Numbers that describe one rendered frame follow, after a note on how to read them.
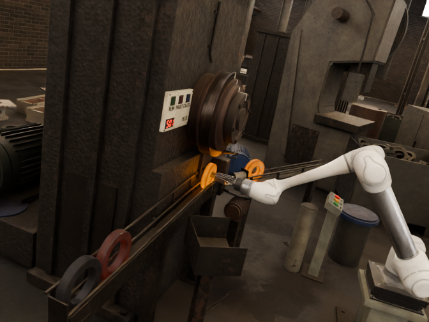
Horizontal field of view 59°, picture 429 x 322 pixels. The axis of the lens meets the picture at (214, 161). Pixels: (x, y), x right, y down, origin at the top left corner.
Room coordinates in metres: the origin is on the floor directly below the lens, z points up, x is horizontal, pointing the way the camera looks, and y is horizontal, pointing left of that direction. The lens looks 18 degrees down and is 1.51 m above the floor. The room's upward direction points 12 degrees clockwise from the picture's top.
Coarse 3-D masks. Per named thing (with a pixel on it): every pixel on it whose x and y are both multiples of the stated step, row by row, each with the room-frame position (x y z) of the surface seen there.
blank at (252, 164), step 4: (252, 160) 2.44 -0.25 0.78; (256, 160) 2.44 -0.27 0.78; (248, 164) 2.42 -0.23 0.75; (252, 164) 2.42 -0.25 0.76; (256, 164) 2.44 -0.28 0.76; (260, 164) 2.46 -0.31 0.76; (248, 168) 2.40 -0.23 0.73; (252, 168) 2.42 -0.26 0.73; (260, 168) 2.47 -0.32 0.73; (256, 172) 2.47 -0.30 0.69; (260, 172) 2.47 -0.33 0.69; (248, 176) 2.41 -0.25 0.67; (260, 176) 2.48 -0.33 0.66; (252, 180) 2.44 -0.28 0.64; (256, 180) 2.46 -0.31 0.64
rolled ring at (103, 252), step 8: (112, 232) 1.20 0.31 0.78; (120, 232) 1.21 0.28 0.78; (112, 240) 1.16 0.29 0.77; (120, 240) 1.20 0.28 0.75; (128, 240) 1.26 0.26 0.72; (104, 248) 1.14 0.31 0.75; (112, 248) 1.16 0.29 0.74; (120, 248) 1.26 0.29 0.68; (128, 248) 1.27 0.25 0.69; (96, 256) 1.13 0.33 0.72; (104, 256) 1.12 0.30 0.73; (120, 256) 1.25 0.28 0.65; (104, 264) 1.12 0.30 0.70; (112, 264) 1.22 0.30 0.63; (120, 264) 1.23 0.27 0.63; (104, 272) 1.13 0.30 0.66
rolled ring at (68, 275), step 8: (88, 256) 1.06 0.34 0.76; (72, 264) 1.00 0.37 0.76; (80, 264) 1.00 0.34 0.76; (88, 264) 1.03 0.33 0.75; (96, 264) 1.08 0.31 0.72; (72, 272) 0.98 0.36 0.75; (80, 272) 1.00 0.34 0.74; (88, 272) 1.09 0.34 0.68; (96, 272) 1.08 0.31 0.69; (64, 280) 0.96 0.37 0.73; (72, 280) 0.96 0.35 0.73; (88, 280) 1.08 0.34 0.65; (96, 280) 1.09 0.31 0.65; (64, 288) 0.94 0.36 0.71; (88, 288) 1.07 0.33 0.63; (56, 296) 0.94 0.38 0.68; (64, 296) 0.94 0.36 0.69; (80, 296) 1.04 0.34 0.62; (72, 304) 0.98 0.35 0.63
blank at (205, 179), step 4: (208, 164) 2.04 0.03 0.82; (212, 164) 2.05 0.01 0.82; (208, 168) 2.01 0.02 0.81; (212, 168) 2.03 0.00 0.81; (216, 168) 2.11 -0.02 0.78; (204, 172) 2.00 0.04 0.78; (208, 172) 1.99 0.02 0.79; (204, 176) 1.99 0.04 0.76; (208, 176) 2.00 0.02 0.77; (204, 180) 1.98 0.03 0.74; (208, 180) 2.02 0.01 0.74; (212, 180) 2.09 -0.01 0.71; (200, 184) 2.00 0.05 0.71; (204, 184) 1.99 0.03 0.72
